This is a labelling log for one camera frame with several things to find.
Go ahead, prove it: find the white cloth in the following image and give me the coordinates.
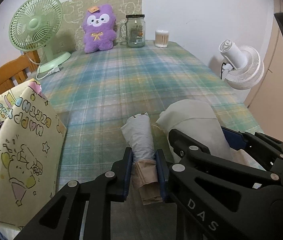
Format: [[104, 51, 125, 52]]
[[155, 99, 235, 163]]

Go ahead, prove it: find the beige door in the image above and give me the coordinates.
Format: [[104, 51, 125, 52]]
[[244, 0, 283, 141]]

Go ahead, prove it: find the plaid blue green tablecloth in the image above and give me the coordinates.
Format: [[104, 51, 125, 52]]
[[30, 39, 265, 240]]

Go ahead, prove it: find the yellow cartoon fabric storage box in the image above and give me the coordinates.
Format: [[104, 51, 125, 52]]
[[0, 79, 67, 228]]

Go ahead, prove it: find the cotton swab container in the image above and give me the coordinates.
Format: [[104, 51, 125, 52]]
[[154, 30, 169, 48]]

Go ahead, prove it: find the glass mason jar mug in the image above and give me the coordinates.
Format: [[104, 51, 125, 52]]
[[120, 14, 145, 48]]

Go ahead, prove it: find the purple plush bunny toy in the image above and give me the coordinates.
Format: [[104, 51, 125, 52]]
[[82, 4, 117, 54]]

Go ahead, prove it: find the beige cartoon patterned board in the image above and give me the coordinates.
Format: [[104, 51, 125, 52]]
[[53, 0, 142, 53]]

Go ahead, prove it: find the green desk fan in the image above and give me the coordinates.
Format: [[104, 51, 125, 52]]
[[9, 0, 71, 80]]

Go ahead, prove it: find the white wall fan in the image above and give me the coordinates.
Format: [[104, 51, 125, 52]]
[[219, 40, 265, 90]]

